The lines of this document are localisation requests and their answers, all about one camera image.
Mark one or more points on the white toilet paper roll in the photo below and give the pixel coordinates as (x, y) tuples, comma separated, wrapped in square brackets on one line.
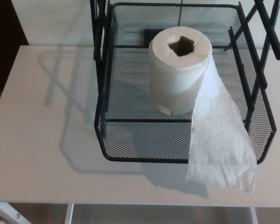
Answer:
[(172, 81)]

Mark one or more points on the black mesh file tray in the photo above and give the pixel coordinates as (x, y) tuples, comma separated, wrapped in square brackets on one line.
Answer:
[(142, 160)]

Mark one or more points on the white desk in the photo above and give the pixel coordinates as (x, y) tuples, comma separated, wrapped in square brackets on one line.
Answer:
[(37, 163)]

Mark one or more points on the white cabinet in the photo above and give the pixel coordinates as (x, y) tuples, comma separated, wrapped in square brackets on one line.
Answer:
[(60, 21)]

